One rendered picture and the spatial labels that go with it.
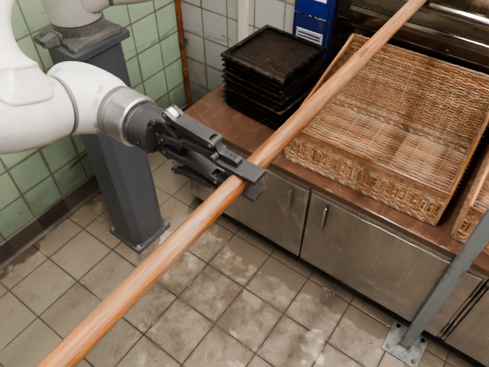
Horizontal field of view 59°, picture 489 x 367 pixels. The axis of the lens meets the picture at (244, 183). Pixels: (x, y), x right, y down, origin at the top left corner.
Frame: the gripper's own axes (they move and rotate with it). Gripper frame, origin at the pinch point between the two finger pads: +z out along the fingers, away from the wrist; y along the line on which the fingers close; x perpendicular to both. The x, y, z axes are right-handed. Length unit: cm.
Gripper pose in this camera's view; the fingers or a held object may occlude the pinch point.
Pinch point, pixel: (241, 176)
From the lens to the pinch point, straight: 63.8
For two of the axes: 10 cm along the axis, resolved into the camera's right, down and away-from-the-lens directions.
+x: -5.8, 6.0, -5.5
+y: -0.1, 6.7, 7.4
